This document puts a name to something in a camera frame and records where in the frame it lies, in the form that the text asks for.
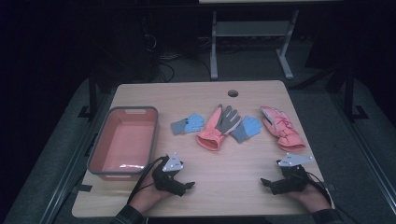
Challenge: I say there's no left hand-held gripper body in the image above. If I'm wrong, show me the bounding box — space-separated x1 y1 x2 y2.
151 152 189 198

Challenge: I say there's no person's left hand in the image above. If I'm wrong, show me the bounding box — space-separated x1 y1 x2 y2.
128 173 173 216

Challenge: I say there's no black metal stand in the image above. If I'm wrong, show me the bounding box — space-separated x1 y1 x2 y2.
342 64 370 123
78 66 100 121

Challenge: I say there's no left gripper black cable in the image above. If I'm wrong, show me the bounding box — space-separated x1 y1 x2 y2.
126 155 170 205

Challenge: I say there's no small blue grey knit glove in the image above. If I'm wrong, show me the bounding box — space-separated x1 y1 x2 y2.
170 112 206 136
230 115 263 145

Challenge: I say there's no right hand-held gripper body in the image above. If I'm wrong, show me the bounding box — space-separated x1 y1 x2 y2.
271 152 315 196

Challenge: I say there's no grey metal stand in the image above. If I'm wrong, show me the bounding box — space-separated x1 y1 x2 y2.
209 8 300 81

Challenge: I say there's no pink ski glove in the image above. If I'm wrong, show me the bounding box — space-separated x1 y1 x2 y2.
195 104 243 152
260 105 307 153

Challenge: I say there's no pink plastic bin grey rim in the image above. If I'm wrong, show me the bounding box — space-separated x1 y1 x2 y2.
87 105 160 182

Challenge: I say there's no floor cables bundle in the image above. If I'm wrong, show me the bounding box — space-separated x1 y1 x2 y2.
141 15 213 84

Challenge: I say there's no person's right hand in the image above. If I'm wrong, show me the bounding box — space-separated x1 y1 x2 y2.
287 182 332 215

